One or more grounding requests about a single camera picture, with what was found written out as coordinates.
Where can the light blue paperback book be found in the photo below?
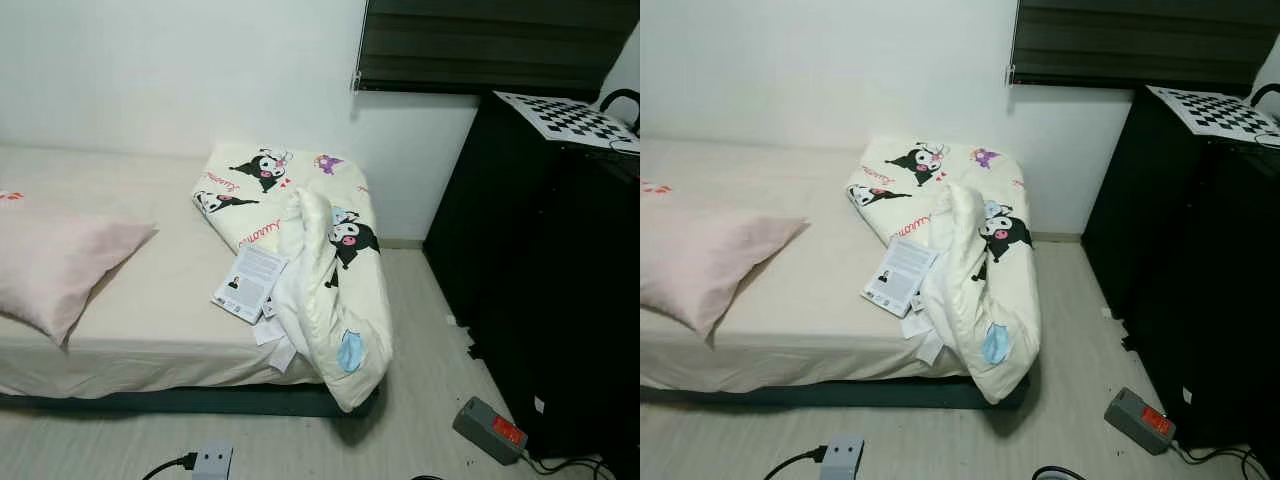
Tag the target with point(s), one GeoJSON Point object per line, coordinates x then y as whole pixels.
{"type": "Point", "coordinates": [900, 275]}
{"type": "Point", "coordinates": [250, 282]}

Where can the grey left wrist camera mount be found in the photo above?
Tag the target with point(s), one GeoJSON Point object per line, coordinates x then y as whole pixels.
{"type": "Point", "coordinates": [212, 462]}
{"type": "Point", "coordinates": [842, 460]}

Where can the dark window blind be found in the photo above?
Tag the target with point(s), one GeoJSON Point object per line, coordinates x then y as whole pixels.
{"type": "Point", "coordinates": [480, 45]}
{"type": "Point", "coordinates": [1140, 40]}

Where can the cream cartoon print blanket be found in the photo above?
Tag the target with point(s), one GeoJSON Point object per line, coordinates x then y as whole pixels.
{"type": "Point", "coordinates": [905, 200]}
{"type": "Point", "coordinates": [250, 210]}

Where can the cream bed mattress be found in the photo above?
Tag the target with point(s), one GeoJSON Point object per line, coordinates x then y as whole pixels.
{"type": "Point", "coordinates": [800, 300]}
{"type": "Point", "coordinates": [150, 300]}

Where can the black white checkerboard sheet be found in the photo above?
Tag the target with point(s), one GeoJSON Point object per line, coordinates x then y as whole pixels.
{"type": "Point", "coordinates": [1220, 112]}
{"type": "Point", "coordinates": [570, 118]}

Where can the white paper slip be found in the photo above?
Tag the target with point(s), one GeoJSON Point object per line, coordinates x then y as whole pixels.
{"type": "Point", "coordinates": [266, 332]}
{"type": "Point", "coordinates": [916, 326]}
{"type": "Point", "coordinates": [930, 350]}
{"type": "Point", "coordinates": [283, 358]}

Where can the black cabinet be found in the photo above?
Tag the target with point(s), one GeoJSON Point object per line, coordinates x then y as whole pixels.
{"type": "Point", "coordinates": [540, 280]}
{"type": "Point", "coordinates": [1200, 280]}

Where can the teal bed frame base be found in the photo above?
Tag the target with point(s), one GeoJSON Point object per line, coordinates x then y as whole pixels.
{"type": "Point", "coordinates": [850, 394]}
{"type": "Point", "coordinates": [200, 402]}

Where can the pink pillow with dot print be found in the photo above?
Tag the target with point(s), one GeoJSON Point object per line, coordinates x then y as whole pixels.
{"type": "Point", "coordinates": [710, 260]}
{"type": "Point", "coordinates": [60, 265]}

